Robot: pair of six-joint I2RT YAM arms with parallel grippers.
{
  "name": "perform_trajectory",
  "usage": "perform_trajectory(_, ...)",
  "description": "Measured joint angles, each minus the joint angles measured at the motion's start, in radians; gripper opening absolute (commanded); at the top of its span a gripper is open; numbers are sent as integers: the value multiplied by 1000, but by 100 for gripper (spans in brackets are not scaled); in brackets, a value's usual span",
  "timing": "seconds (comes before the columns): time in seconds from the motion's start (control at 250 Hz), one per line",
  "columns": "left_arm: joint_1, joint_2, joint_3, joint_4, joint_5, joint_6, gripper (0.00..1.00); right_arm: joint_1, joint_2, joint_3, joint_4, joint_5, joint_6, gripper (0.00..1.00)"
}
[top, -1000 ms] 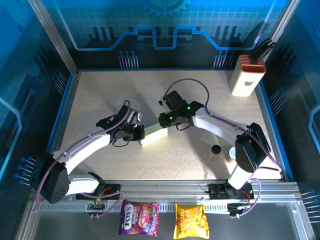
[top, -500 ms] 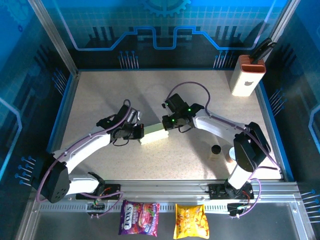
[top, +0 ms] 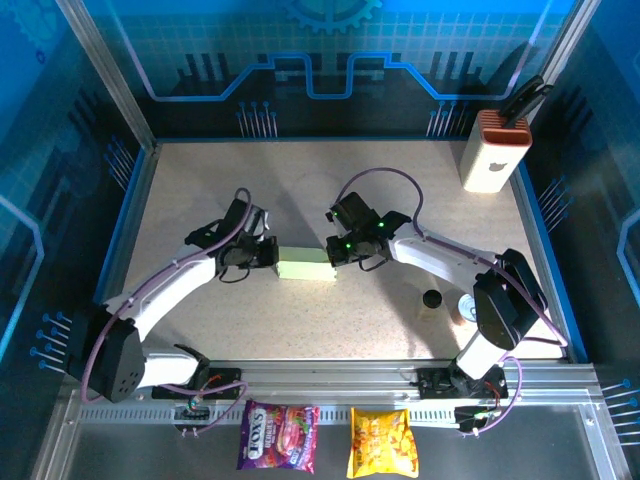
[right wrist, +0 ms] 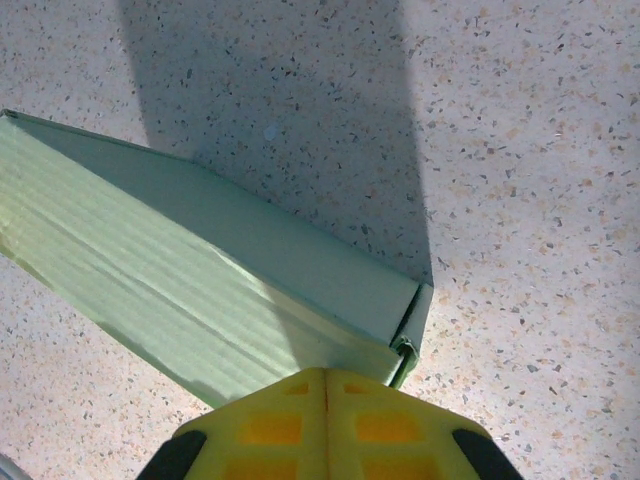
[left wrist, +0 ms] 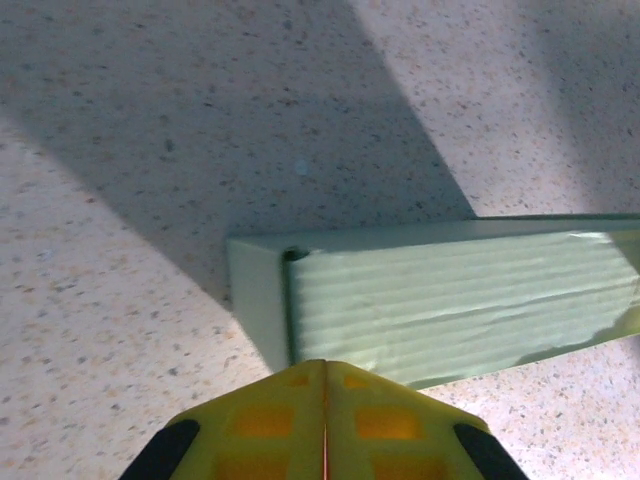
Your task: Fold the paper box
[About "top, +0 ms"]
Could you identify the aluminium frame rail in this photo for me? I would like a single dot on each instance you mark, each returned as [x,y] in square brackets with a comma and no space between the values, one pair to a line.
[325,380]

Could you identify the slotted aluminium strip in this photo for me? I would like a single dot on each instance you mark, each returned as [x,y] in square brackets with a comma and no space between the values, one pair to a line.
[332,415]

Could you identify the metal tin can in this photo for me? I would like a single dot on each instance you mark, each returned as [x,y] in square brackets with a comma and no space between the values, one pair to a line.
[467,306]

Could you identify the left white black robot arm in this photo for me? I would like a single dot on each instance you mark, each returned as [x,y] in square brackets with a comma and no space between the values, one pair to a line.
[165,285]

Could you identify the aluminium frame post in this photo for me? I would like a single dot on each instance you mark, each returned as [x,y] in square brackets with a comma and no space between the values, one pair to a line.
[107,75]
[570,40]

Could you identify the green paper box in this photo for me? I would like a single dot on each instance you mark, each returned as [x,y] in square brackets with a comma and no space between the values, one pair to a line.
[305,262]

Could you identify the yellow snack bag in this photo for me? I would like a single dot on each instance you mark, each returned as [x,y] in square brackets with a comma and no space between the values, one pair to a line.
[382,442]

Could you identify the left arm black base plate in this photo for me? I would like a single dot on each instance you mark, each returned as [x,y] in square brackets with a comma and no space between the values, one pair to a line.
[227,385]

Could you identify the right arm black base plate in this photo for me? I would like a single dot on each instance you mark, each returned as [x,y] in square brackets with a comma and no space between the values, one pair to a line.
[435,385]

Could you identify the small black-lid jar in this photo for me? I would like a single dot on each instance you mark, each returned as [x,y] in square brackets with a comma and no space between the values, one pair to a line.
[431,298]

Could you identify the purple candy bag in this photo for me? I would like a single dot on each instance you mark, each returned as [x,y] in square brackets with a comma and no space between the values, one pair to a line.
[277,437]

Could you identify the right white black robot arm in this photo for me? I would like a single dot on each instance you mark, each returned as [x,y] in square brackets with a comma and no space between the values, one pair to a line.
[510,305]

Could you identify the white orange knife block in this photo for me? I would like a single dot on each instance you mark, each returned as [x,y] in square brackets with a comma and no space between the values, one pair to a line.
[492,160]

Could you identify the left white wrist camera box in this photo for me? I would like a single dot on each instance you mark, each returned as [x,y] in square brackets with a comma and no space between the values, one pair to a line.
[262,220]

